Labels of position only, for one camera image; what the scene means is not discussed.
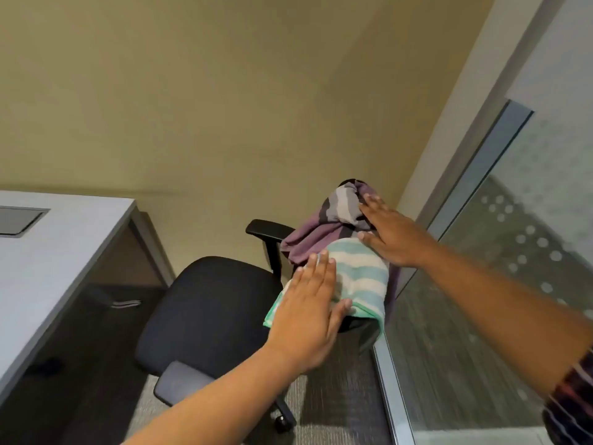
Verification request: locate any person's left hand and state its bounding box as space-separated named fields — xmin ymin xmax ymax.
xmin=266 ymin=250 xmax=353 ymax=374

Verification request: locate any person's right hand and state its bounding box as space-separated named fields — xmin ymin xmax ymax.
xmin=356 ymin=193 xmax=439 ymax=269

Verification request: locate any green white striped towel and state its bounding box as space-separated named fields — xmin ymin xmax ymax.
xmin=263 ymin=238 xmax=390 ymax=337

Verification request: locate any purple striped t-shirt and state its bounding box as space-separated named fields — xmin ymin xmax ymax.
xmin=280 ymin=179 xmax=402 ymax=320

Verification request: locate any black chair with armrests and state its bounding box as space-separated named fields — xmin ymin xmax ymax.
xmin=134 ymin=179 xmax=395 ymax=434

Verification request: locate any person's left forearm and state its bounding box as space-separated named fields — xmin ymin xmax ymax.
xmin=122 ymin=342 xmax=316 ymax=445

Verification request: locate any person's right forearm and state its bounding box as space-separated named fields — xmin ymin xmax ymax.
xmin=419 ymin=243 xmax=593 ymax=399

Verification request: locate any frosted dotted glass partition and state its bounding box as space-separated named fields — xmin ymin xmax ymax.
xmin=372 ymin=100 xmax=593 ymax=445

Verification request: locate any white table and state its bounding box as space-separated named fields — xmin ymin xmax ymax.
xmin=0 ymin=189 xmax=175 ymax=406

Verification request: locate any grey table cable hatch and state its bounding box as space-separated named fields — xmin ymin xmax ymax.
xmin=0 ymin=206 xmax=51 ymax=239

